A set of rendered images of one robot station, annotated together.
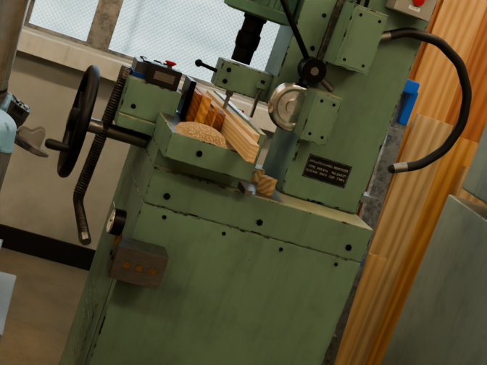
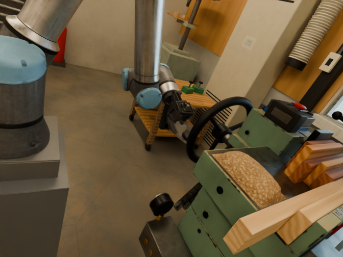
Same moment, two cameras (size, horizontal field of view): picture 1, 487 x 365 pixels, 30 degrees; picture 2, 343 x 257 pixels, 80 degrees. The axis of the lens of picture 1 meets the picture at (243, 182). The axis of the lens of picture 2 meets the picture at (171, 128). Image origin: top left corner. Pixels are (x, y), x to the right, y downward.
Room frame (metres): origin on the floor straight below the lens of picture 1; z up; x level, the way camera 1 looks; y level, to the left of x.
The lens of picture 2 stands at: (1.77, -0.10, 1.10)
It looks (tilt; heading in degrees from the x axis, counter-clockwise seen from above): 28 degrees down; 65
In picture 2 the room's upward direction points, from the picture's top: 24 degrees clockwise
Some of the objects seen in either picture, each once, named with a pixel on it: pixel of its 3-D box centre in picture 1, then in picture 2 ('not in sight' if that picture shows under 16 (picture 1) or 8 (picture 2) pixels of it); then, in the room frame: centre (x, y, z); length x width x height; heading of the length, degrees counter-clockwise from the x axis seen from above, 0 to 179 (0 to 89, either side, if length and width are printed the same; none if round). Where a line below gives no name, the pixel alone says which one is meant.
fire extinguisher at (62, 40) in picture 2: not in sight; (59, 41); (1.27, 2.88, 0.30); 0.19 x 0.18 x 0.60; 103
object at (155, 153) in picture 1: (185, 149); not in sight; (2.29, 0.17, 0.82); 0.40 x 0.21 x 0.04; 16
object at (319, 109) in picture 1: (316, 115); not in sight; (2.21, -0.11, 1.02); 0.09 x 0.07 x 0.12; 16
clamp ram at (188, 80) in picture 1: (175, 92); (301, 138); (2.28, 0.24, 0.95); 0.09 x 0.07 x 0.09; 16
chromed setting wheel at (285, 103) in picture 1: (292, 106); not in sight; (2.22, -0.05, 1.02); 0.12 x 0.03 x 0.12; 106
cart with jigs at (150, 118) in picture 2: not in sight; (172, 108); (2.51, 1.64, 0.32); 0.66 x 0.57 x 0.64; 14
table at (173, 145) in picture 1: (173, 124); (290, 166); (2.29, 0.22, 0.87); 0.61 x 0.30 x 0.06; 16
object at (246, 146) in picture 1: (227, 127); (326, 194); (2.21, 0.08, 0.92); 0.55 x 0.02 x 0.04; 16
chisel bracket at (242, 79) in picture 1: (241, 82); not in sight; (2.31, 0.09, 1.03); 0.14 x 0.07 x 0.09; 106
